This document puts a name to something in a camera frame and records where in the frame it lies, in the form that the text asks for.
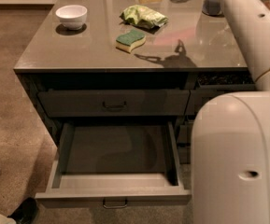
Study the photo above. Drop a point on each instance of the open grey middle drawer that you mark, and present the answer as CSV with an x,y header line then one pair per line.
x,y
115,167

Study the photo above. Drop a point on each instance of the grey bottom right drawer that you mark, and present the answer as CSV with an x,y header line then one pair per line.
x,y
184,154

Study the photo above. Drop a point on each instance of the black shoe lower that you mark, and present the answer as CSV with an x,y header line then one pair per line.
x,y
26,212

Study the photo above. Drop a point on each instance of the grey top right drawer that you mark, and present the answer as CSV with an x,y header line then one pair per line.
x,y
209,85

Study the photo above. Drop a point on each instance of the green and yellow sponge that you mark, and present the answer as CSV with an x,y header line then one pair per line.
x,y
131,40

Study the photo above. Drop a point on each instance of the grey middle right drawer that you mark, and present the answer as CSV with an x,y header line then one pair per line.
x,y
185,130

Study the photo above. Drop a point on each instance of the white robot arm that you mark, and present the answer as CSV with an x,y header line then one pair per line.
x,y
230,150

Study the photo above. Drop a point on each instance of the white ceramic bowl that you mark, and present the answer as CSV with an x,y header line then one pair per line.
x,y
72,17

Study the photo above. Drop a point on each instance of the grey top left drawer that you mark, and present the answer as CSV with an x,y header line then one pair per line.
x,y
104,103

